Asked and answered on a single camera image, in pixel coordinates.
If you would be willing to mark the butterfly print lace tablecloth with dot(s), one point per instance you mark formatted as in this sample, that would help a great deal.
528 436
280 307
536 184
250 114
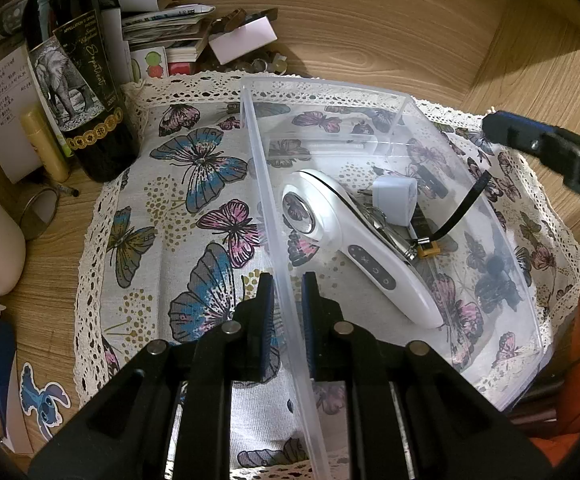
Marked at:
195 160

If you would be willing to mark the blue cartoon sticker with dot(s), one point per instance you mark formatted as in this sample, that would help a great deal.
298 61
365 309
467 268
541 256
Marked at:
45 400

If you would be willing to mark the pile of small trinkets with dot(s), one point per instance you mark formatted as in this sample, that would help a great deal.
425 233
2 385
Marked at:
265 62

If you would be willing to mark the yellow tube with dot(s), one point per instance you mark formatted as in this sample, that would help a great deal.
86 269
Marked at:
45 147

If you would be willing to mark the white slim stick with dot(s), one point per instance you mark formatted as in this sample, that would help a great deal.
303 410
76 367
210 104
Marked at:
340 146

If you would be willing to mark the small round mirror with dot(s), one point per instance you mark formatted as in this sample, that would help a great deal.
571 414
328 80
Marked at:
40 212

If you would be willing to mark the white handheld massager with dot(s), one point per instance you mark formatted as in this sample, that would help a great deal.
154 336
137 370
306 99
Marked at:
399 280

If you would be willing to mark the stack of books and magazines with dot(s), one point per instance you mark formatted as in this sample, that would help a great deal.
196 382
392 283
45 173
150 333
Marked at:
165 15

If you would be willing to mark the white paper card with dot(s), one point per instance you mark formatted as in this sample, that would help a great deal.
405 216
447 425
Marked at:
242 40

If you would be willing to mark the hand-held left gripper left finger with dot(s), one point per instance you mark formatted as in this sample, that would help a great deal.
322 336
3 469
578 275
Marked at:
265 310

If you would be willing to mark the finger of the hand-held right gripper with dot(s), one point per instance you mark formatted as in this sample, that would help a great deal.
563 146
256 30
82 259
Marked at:
534 137

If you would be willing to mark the white charger adapter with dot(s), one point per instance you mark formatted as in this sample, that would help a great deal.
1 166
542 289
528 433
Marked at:
394 200

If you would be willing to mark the clear plastic storage box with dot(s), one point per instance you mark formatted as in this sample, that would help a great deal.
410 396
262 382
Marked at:
270 185

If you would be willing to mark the handwritten note paper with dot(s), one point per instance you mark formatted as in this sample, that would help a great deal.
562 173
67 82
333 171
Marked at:
0 120

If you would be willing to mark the blue-edged white notebook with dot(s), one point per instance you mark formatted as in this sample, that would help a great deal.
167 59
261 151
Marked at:
0 385

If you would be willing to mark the fruit sticker sheet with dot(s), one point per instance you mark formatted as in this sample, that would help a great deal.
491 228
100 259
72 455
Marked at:
148 64

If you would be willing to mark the dark wine bottle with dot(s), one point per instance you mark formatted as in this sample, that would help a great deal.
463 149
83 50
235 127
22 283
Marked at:
85 110

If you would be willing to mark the silver nail clipper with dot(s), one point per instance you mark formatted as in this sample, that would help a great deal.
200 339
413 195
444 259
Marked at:
389 232

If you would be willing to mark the long black tube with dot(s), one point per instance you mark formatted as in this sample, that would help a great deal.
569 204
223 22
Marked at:
429 180

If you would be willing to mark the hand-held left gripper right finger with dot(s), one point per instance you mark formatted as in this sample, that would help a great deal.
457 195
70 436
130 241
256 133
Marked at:
310 310

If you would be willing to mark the yellow connector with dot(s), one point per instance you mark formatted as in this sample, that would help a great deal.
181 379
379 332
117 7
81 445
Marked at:
428 251

